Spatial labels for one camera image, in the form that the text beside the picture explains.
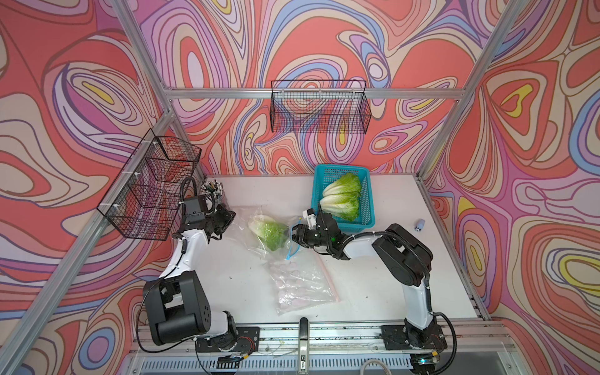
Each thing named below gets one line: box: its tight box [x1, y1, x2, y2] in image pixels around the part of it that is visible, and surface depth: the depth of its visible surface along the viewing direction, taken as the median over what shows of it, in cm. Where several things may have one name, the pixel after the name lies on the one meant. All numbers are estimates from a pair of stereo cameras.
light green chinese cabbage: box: [319, 171, 361, 206], surface depth 106 cm
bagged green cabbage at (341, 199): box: [319, 182, 361, 222], surface depth 103 cm
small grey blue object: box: [414, 218, 426, 232], surface depth 101 cm
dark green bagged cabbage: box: [247, 214, 290, 252], surface depth 92 cm
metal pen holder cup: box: [200, 178, 224, 212], surface depth 93 cm
